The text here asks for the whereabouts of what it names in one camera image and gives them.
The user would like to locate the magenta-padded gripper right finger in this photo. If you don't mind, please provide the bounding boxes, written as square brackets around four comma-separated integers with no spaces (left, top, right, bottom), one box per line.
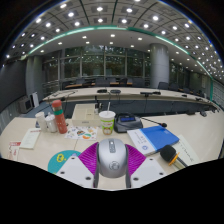
[124,143,167,189]

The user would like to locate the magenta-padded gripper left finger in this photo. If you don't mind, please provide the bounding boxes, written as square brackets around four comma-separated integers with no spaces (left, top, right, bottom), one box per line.
[55,142,100,189]

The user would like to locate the silver grey computer mouse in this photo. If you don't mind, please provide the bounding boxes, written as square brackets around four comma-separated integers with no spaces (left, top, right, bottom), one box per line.
[96,138,129,179]

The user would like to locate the round teal cartoon mouse pad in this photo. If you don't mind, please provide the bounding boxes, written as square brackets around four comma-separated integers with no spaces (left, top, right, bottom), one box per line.
[47,149,82,175]

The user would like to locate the blue and white book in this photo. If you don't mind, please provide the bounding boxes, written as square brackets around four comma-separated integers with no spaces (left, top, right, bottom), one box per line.
[126,124,181,157]

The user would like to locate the colourful sticker sheet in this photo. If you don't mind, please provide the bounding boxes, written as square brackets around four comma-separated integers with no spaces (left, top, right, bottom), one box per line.
[64,125,99,142]

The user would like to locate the white paper sheet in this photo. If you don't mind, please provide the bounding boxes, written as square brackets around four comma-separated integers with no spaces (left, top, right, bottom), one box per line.
[166,134,203,167]

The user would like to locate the dark desk microphone console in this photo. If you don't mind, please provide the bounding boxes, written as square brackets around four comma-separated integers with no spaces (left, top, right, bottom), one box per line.
[113,112,168,134]

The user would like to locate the red bottle with green band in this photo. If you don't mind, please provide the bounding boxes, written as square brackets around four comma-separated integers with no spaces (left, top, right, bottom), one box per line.
[51,99,69,135]

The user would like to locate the white cardboard box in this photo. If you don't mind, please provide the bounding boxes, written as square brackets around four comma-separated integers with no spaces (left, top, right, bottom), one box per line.
[71,103,103,128]

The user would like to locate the white booklet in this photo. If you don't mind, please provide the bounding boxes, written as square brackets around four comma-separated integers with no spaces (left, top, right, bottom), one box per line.
[19,127,42,150]

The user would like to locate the printed paper cup with straw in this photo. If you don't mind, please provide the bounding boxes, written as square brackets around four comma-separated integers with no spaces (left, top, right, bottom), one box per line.
[98,101,117,136]

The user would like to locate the plain white paper cup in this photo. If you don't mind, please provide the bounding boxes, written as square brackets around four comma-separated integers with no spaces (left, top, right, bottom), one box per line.
[34,111,49,133]

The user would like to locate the red and white magazine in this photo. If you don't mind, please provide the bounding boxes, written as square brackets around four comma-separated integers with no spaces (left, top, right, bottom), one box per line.
[7,140,22,162]

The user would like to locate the white floor unit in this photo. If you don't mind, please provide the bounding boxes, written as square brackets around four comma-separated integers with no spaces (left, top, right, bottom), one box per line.
[30,92,40,108]

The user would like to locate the grey boxy monitor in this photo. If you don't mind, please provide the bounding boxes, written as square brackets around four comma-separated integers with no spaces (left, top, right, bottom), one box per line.
[18,96,34,114]

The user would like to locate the row of dark office chairs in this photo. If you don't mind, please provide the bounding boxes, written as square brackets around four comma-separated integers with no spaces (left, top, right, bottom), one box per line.
[59,76,208,98]

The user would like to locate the ceiling lights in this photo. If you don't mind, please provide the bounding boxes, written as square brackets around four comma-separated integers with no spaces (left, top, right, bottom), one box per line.
[3,0,224,73]

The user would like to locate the black microphone with orange ring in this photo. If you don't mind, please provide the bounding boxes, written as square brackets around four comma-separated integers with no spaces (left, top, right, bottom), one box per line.
[159,144,188,169]

